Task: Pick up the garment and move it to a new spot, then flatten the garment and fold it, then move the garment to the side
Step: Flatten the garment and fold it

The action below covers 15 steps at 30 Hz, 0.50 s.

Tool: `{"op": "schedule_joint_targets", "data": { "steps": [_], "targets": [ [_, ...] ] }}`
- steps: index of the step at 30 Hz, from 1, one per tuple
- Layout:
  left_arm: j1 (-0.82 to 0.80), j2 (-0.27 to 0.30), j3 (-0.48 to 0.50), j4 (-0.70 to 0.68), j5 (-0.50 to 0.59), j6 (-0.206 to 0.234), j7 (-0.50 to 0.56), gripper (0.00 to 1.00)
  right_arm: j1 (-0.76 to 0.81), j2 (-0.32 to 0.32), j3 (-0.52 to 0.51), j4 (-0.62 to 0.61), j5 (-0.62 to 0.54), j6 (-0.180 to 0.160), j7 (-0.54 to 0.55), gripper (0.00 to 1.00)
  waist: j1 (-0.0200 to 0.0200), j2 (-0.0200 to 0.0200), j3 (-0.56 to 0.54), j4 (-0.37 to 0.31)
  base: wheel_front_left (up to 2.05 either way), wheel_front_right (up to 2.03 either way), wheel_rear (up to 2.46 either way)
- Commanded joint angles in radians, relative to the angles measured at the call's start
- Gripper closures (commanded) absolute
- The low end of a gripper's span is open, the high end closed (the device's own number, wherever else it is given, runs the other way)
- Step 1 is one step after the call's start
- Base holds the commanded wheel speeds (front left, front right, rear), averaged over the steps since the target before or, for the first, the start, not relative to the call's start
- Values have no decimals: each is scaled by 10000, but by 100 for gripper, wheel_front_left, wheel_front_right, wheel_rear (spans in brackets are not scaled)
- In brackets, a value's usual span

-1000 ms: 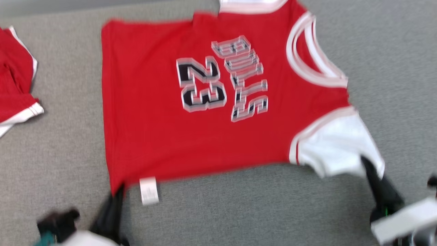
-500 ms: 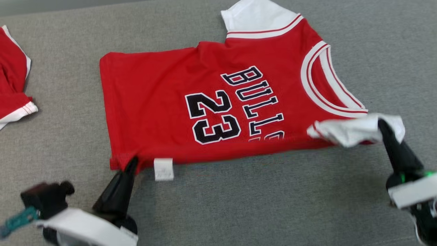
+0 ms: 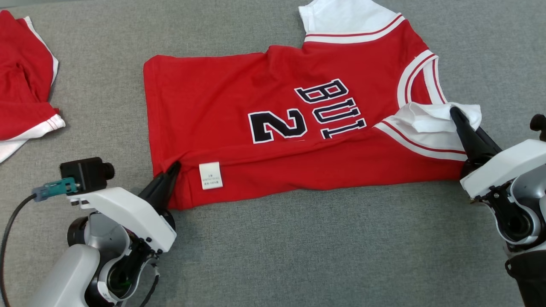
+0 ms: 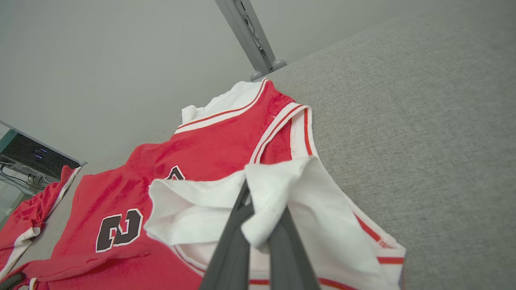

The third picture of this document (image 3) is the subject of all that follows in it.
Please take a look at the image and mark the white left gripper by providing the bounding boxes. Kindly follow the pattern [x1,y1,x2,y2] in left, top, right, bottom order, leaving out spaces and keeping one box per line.
[67,161,182,253]

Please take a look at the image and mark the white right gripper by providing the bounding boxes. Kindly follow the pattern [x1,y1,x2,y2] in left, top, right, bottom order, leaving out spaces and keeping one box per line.
[450,107,546,199]

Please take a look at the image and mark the red basketball jersey white trim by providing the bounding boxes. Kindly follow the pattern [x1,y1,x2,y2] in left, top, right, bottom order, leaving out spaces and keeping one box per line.
[143,0,482,210]

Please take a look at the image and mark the red shorts white hem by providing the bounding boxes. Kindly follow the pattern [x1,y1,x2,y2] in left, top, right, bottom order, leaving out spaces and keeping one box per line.
[0,9,67,164]

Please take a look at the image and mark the grey fabric covered work surface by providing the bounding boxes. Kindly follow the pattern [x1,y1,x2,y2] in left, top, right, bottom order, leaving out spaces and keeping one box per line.
[0,0,546,307]

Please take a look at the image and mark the black left cable teal plug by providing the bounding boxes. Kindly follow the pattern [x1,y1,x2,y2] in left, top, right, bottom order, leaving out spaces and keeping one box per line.
[0,177,81,307]

